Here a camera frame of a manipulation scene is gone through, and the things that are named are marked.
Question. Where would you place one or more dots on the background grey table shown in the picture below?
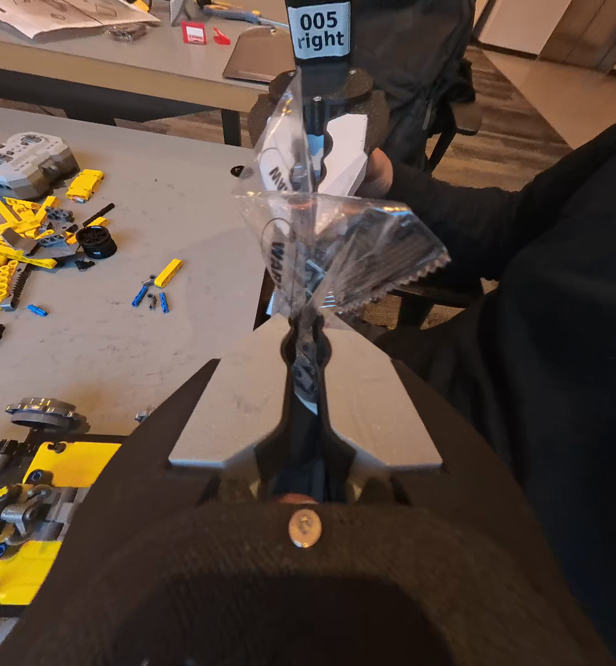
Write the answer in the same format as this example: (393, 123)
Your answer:
(105, 57)

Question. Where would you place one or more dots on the grey battery box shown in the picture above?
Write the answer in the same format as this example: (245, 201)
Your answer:
(21, 161)

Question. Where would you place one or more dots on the red white card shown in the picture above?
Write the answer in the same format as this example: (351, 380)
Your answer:
(194, 33)

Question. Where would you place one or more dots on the black toy wheel rim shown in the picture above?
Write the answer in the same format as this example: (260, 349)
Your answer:
(96, 242)

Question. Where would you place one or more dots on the grey desk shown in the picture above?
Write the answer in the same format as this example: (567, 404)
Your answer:
(157, 182)

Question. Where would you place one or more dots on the white paper sheet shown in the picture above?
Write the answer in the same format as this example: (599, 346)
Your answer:
(52, 13)

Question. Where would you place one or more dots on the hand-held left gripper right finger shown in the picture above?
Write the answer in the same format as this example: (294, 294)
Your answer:
(380, 411)

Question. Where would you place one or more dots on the small bag of dark parts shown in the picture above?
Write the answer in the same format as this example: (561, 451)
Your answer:
(125, 34)

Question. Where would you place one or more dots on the yellow panel block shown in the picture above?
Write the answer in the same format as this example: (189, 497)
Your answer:
(85, 184)

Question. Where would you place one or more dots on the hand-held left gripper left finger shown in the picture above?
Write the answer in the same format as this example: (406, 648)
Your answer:
(235, 411)

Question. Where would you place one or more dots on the yellow black toy vehicle model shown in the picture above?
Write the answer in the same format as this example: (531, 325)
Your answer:
(63, 463)

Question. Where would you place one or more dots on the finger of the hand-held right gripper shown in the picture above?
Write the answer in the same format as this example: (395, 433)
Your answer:
(347, 156)
(282, 153)

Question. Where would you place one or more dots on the long black axle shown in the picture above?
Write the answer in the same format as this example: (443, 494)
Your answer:
(98, 214)

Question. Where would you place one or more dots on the clear plastic parts bag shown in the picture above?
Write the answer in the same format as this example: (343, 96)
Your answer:
(349, 244)

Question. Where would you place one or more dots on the grey metal stand base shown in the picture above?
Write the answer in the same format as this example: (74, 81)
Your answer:
(258, 54)

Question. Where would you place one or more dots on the person's right hand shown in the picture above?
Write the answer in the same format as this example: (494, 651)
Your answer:
(378, 171)

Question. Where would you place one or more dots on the person's right forearm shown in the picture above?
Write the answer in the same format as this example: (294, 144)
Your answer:
(469, 223)

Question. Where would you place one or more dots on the small red piece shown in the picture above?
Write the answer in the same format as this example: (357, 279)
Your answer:
(222, 37)

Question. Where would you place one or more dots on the person's body in dark clothes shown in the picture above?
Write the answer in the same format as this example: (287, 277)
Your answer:
(573, 416)

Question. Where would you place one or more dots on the black round desk control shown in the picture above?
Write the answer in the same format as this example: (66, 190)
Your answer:
(241, 172)

